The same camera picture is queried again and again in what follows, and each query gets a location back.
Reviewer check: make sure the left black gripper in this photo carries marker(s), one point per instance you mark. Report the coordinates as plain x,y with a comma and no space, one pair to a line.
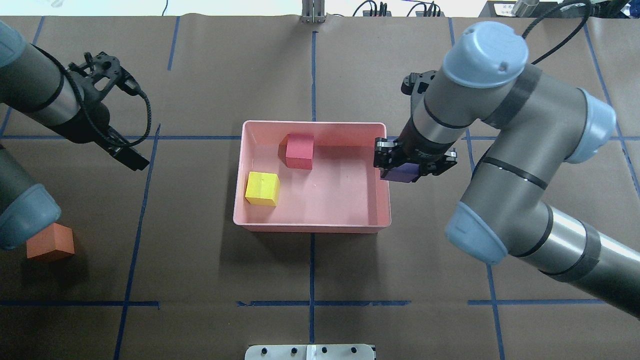
88,123

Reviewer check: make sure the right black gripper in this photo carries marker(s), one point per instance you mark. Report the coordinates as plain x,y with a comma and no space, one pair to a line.
419,144

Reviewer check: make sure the purple foam block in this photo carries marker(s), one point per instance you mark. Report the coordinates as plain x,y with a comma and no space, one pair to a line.
405,173

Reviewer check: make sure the orange foam block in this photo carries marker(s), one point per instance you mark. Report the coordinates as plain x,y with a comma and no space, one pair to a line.
53,243

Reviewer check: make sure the red foam block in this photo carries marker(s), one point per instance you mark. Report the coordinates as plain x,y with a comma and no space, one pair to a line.
296,151

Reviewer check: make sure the yellow foam block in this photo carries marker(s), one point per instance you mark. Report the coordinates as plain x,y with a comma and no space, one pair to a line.
262,189

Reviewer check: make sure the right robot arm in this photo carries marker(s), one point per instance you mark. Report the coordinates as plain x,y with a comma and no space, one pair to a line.
543,123

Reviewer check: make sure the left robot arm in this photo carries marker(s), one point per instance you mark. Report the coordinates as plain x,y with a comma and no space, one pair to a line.
69,101

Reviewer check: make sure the pink plastic bin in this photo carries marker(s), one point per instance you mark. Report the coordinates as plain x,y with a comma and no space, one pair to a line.
342,193

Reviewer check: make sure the white mounting pillar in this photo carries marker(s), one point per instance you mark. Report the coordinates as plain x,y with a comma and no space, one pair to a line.
349,351

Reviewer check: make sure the aluminium frame post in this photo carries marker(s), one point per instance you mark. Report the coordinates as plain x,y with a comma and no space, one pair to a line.
313,11

